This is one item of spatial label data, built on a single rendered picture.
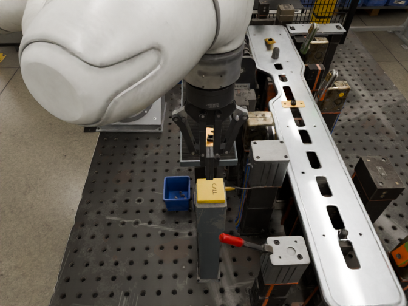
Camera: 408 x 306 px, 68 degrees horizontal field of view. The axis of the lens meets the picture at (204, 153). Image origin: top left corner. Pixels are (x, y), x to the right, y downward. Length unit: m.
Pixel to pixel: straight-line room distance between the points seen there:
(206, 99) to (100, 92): 0.24
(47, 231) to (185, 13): 1.97
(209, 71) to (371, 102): 1.52
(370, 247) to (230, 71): 0.61
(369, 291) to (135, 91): 0.70
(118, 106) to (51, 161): 2.30
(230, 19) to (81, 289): 0.96
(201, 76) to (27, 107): 2.80
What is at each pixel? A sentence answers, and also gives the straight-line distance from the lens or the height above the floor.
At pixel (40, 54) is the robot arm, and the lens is 0.24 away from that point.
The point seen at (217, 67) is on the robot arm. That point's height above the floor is 1.49.
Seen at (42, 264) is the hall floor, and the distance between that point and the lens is 2.06.
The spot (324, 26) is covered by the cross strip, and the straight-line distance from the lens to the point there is 1.80.
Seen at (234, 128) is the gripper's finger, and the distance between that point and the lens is 0.52.
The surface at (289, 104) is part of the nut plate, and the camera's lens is 1.18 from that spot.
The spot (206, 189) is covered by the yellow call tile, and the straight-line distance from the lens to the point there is 0.67.
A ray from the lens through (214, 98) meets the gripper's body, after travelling 0.44.
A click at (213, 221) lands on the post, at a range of 0.72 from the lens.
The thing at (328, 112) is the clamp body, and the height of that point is 0.93.
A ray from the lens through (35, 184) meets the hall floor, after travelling 2.43.
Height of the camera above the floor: 1.70
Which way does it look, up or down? 47 degrees down
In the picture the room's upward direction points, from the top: straight up
